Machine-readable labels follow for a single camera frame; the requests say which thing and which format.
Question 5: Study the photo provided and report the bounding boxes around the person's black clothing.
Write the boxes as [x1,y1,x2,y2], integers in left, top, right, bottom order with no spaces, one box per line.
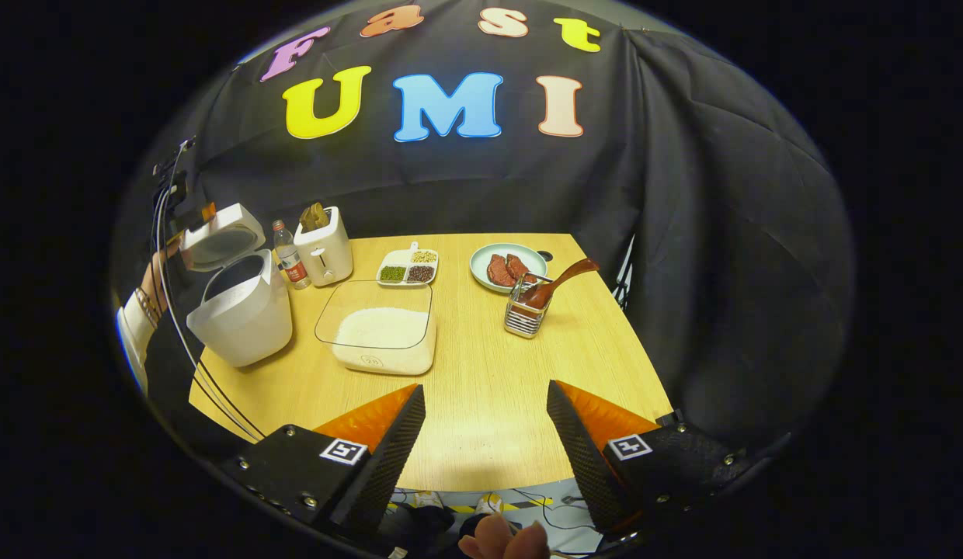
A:
[144,307,253,460]

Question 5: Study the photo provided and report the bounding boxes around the clear water bottle red label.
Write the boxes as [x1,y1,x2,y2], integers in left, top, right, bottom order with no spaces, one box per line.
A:
[272,220,314,291]

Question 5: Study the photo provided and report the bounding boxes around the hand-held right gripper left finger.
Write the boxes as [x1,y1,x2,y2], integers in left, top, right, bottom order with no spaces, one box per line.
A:
[221,384,426,536]

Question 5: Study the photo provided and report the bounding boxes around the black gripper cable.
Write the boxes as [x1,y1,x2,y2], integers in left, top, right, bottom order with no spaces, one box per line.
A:
[151,185,266,443]

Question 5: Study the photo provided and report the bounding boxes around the brown wooden spoon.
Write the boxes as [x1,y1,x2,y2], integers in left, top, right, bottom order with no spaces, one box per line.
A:
[523,258,601,310]

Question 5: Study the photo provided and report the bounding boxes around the white divided bean dish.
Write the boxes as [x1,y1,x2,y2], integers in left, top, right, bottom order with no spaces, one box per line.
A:
[375,241,440,288]

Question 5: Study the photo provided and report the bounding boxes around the clear box of rice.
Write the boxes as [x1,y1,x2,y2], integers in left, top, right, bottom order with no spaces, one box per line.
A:
[315,279,438,377]

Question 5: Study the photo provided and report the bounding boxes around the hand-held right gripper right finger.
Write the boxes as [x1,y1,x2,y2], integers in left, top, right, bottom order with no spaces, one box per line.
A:
[547,380,754,533]

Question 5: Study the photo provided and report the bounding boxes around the white toaster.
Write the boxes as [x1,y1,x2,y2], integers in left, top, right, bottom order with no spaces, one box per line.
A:
[294,206,355,288]

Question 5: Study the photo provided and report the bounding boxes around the pale green plate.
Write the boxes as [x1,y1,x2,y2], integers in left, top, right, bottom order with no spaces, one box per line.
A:
[470,243,549,294]

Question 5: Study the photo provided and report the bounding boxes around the black backdrop cloth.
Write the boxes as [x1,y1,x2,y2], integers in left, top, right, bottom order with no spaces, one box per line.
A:
[113,0,857,447]

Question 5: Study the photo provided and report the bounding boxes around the metal wire chopstick holder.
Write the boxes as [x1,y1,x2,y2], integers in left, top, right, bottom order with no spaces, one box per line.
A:
[504,276,553,340]

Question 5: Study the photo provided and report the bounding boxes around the white rice cooker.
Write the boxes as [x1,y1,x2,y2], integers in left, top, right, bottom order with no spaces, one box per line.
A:
[179,203,294,369]

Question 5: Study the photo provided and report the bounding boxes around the black tripod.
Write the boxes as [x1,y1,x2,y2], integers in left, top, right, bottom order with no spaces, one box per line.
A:
[611,233,635,313]

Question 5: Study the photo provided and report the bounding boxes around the black floor cables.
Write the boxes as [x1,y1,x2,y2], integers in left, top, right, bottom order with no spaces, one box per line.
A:
[511,488,600,534]

